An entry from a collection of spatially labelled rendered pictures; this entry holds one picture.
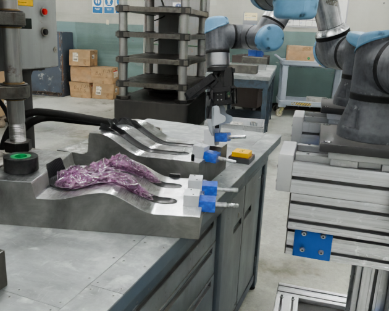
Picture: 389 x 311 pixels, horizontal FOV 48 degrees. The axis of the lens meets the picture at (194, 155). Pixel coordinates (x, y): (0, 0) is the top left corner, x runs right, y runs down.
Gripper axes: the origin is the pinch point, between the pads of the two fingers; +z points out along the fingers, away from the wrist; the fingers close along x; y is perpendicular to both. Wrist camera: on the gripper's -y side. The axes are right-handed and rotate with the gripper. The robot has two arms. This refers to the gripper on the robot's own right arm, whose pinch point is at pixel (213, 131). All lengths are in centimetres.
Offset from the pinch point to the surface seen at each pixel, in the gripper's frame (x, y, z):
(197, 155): -12.9, -0.6, 6.3
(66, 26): 544, -468, -169
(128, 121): -2.3, -29.7, -3.9
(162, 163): -17.0, -10.3, 8.5
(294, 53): 561, -63, -88
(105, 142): -17.7, -29.4, 2.1
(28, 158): -52, -28, 3
